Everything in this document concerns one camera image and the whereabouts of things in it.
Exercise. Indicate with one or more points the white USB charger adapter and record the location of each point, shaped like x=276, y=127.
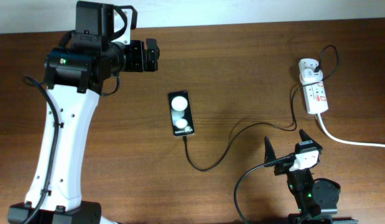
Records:
x=308, y=76

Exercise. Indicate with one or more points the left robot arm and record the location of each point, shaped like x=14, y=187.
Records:
x=98, y=48

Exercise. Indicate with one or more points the black smartphone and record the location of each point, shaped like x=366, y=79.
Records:
x=181, y=113

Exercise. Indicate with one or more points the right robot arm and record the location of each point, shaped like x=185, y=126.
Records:
x=316, y=199

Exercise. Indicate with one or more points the white power strip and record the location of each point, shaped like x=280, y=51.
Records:
x=314, y=93

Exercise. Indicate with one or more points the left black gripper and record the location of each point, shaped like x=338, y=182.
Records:
x=138, y=62

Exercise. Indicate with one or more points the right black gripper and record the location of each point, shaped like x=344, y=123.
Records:
x=270, y=154

